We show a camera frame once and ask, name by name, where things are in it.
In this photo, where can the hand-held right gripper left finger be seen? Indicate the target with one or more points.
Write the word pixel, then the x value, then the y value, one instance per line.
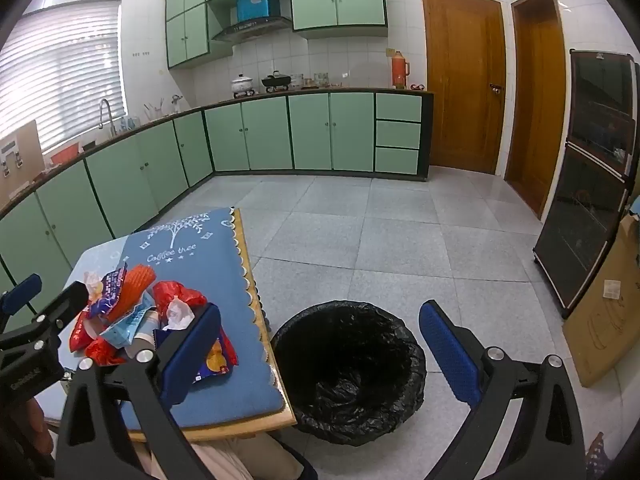
pixel 192 355

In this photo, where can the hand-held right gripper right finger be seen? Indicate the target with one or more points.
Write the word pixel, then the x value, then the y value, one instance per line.
pixel 447 355

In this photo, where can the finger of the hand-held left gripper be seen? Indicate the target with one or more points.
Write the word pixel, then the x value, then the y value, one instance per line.
pixel 62 307
pixel 20 294

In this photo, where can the orange and blue snack packet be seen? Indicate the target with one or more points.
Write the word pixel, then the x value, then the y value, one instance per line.
pixel 217 360

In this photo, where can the white tissue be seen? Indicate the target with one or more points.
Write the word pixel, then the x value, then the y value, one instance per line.
pixel 177 315

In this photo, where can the purple snack packet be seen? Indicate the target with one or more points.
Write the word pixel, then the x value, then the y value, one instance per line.
pixel 107 290

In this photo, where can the light blue snack wrapper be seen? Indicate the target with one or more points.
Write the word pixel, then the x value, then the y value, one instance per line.
pixel 120 330

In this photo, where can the red snack wrapper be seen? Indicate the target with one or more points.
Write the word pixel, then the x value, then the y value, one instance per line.
pixel 105 352

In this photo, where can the red plastic bag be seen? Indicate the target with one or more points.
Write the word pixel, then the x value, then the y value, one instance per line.
pixel 167 295

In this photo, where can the orange foam fruit net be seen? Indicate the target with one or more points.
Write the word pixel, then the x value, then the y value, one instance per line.
pixel 137 280

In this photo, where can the black lined waste bin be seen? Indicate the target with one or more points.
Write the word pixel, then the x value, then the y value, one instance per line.
pixel 350 375

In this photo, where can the person's left hand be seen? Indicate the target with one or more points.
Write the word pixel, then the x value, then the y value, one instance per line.
pixel 37 425

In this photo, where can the dark blue table mat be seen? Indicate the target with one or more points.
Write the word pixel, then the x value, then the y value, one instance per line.
pixel 200 260

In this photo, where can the wooden table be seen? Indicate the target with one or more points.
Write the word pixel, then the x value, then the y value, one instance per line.
pixel 282 417

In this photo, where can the person's leg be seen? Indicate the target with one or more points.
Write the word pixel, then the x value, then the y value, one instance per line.
pixel 235 460

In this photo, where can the red basin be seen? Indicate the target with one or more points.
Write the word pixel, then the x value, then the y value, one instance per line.
pixel 65 153

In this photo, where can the cardboard box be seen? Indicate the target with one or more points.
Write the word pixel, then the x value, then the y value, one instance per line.
pixel 605 320

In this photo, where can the black glass cabinet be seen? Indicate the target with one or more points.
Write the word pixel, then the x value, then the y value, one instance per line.
pixel 585 210

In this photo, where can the steel faucet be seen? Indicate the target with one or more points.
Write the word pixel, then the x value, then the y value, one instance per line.
pixel 104 109

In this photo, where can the utensil holder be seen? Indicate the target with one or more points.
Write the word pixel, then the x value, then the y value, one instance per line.
pixel 155 109

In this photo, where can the white window blinds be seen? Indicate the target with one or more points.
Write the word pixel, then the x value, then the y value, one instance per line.
pixel 60 75

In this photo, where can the green base cabinets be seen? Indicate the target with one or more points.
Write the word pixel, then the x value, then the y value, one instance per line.
pixel 310 130

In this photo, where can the plain wooden door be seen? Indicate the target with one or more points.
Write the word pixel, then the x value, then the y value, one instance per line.
pixel 535 110

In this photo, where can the white cooking pot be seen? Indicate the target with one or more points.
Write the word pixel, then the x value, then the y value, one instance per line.
pixel 242 85

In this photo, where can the black pan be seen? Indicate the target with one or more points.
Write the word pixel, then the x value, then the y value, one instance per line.
pixel 275 81

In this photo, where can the orange thermos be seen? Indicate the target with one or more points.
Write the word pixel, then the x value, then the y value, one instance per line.
pixel 399 72

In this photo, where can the glass jar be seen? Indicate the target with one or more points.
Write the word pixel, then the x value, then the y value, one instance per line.
pixel 297 80

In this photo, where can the range hood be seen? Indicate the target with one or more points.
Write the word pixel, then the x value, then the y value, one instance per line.
pixel 250 28

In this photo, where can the blue box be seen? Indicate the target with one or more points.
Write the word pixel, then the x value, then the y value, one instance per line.
pixel 254 5

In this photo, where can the green wall cabinets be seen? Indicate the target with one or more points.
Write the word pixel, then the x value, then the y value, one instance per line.
pixel 340 0

